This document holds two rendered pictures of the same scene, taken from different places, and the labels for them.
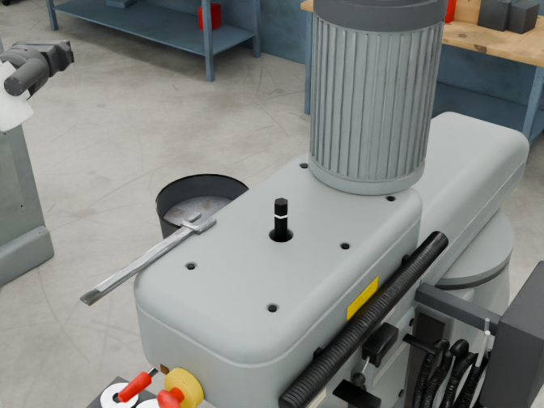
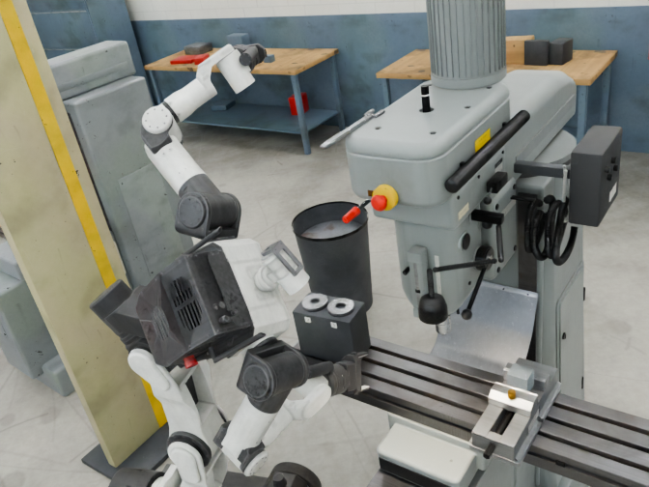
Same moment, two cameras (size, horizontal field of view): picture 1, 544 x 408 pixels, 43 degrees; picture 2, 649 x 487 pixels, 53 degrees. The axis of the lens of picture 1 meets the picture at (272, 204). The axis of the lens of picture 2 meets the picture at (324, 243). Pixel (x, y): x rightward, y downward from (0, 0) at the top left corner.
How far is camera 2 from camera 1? 74 cm
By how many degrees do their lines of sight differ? 6
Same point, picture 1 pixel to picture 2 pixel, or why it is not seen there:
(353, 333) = (481, 154)
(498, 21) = (541, 58)
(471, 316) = (553, 169)
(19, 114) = (247, 79)
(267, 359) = (436, 155)
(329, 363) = (470, 165)
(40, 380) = (220, 378)
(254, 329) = (425, 140)
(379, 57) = not seen: outside the picture
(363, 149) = (466, 56)
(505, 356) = (578, 177)
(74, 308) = not seen: hidden behind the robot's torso
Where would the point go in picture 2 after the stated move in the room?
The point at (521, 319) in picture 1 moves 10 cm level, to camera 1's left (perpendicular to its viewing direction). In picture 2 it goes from (584, 149) to (546, 155)
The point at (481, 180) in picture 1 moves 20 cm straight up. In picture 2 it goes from (545, 97) to (546, 30)
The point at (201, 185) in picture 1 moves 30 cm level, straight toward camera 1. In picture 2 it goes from (324, 213) to (331, 234)
